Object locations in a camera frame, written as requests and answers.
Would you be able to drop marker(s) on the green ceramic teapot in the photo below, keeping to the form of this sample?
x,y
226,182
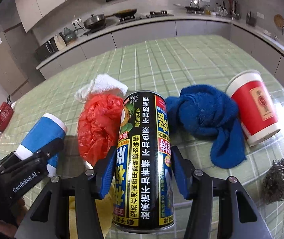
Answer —
x,y
69,35

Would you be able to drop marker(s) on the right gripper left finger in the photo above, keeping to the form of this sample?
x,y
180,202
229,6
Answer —
x,y
48,217

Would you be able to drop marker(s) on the gas stove top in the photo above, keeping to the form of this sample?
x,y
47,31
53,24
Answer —
x,y
137,17

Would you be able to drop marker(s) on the white paper towel wad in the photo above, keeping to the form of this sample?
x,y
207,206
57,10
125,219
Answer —
x,y
102,84

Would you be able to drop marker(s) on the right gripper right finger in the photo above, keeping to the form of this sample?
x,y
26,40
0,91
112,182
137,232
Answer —
x,y
239,216

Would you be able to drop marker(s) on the wok on right counter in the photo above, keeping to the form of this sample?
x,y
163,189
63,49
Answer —
x,y
193,8

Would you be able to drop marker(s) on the red plastic bag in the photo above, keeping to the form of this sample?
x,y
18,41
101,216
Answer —
x,y
98,126

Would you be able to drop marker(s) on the black microwave oven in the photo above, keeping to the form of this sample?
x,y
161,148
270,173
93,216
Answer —
x,y
46,50

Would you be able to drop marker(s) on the blue cloth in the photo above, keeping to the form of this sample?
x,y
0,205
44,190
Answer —
x,y
206,112

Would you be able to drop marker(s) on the left hand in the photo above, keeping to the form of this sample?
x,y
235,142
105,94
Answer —
x,y
19,211

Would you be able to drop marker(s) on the blue paper cup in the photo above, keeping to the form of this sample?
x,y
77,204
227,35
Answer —
x,y
47,128

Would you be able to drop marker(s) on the yellow cloth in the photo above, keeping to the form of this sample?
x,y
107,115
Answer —
x,y
105,212

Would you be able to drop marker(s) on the red paper cup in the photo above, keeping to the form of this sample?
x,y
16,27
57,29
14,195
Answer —
x,y
257,114

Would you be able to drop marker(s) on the lower kitchen cabinets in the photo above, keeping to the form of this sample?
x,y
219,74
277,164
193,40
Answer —
x,y
266,50

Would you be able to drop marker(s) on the round woven trivet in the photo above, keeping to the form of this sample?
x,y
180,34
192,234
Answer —
x,y
279,21

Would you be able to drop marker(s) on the white jug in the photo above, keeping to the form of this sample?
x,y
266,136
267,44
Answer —
x,y
60,44

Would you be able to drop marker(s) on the pot with glass lid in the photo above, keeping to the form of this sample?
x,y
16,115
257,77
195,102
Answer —
x,y
94,21

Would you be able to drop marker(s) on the frying pan on stove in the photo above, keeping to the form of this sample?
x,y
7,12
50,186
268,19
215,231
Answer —
x,y
123,13

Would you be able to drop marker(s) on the steel wool scrubber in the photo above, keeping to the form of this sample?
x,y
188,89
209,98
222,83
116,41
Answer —
x,y
273,183

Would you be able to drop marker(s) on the condiment bottles group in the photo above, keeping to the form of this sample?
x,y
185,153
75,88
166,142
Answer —
x,y
222,11

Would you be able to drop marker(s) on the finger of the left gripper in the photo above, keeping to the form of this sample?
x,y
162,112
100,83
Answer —
x,y
49,150
11,165

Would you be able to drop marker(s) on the black utensil holder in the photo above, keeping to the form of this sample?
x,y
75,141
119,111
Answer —
x,y
250,19

